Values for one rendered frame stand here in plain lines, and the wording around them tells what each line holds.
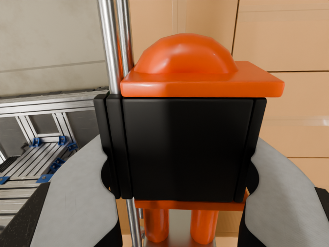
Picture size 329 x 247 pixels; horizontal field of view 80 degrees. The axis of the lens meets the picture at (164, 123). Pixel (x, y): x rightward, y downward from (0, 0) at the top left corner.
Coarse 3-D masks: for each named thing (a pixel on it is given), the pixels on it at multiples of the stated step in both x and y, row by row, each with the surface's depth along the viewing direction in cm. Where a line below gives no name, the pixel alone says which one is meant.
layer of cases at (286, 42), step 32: (160, 0) 65; (192, 0) 65; (224, 0) 65; (256, 0) 64; (288, 0) 64; (320, 0) 63; (160, 32) 70; (192, 32) 69; (224, 32) 69; (256, 32) 68; (288, 32) 68; (320, 32) 68; (256, 64) 73; (288, 64) 73; (320, 64) 72; (288, 96) 79; (320, 96) 78; (288, 128) 85; (320, 128) 85; (320, 160) 92
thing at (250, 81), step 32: (128, 96) 9; (160, 96) 9; (192, 96) 9; (224, 96) 9; (256, 96) 9; (128, 128) 10; (160, 128) 10; (192, 128) 10; (224, 128) 10; (256, 128) 10; (160, 160) 11; (192, 160) 11; (224, 160) 11; (160, 192) 12; (192, 192) 12; (224, 192) 12
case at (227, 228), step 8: (248, 192) 48; (120, 200) 47; (120, 208) 45; (120, 216) 43; (224, 216) 42; (232, 216) 42; (240, 216) 42; (120, 224) 41; (128, 224) 41; (216, 224) 40; (224, 224) 40; (232, 224) 40; (128, 232) 40; (216, 232) 39; (224, 232) 39; (232, 232) 39; (128, 240) 40; (216, 240) 39; (224, 240) 38; (232, 240) 38
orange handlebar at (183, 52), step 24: (168, 48) 10; (192, 48) 10; (216, 48) 10; (144, 72) 10; (168, 72) 10; (192, 72) 10; (216, 72) 10; (144, 216) 16; (168, 216) 16; (192, 216) 16; (216, 216) 15
